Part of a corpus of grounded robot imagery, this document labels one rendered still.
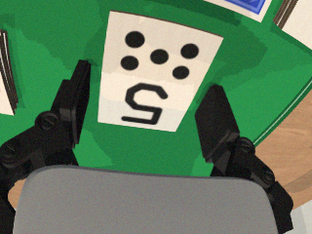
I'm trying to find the green card cloth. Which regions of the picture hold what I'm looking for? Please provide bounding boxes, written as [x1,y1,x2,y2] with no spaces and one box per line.
[0,0,312,176]

